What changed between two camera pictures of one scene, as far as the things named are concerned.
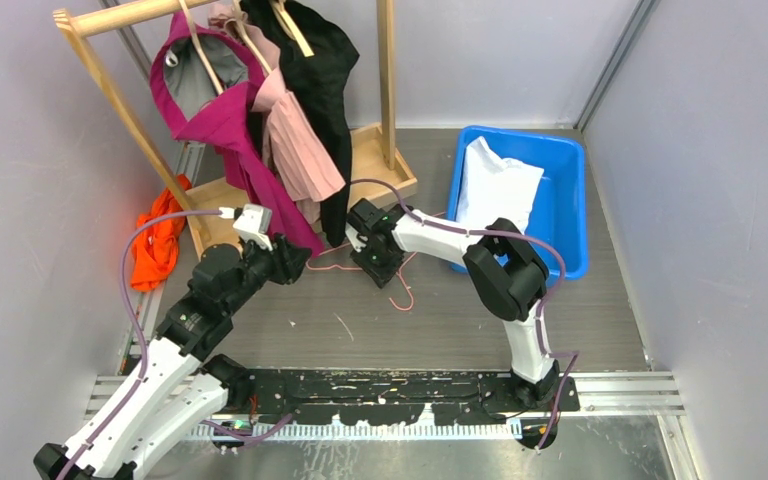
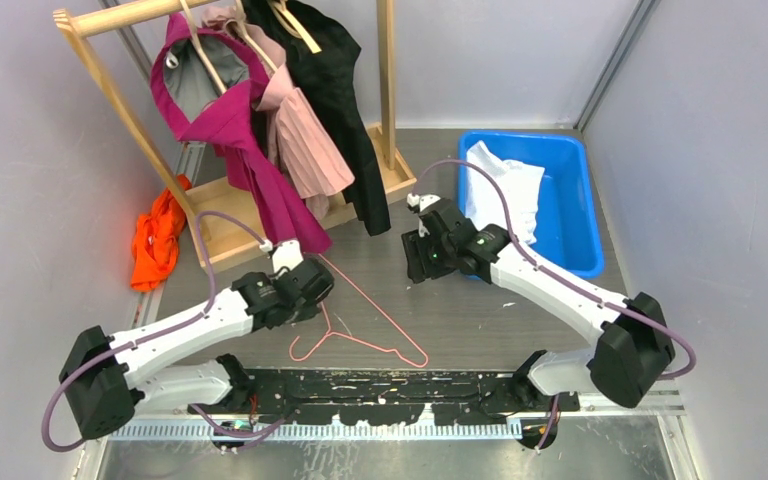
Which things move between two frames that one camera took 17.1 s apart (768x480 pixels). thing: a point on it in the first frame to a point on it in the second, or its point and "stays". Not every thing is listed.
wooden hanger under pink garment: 238,17 stays
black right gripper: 381,275 to 418,266
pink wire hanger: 361,269 to 330,333
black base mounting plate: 460,396 stays
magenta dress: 205,86 stays
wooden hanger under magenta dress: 200,47 stays
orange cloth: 155,250 stays
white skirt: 494,188 stays
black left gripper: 287,261 to 308,311
